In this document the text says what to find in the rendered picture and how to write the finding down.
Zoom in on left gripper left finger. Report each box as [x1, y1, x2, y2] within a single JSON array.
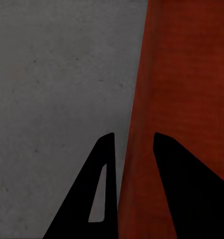
[[43, 132, 118, 239]]

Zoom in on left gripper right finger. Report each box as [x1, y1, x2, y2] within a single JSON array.
[[153, 132, 224, 239]]

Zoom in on storage box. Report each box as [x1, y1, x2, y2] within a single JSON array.
[[117, 0, 224, 239]]

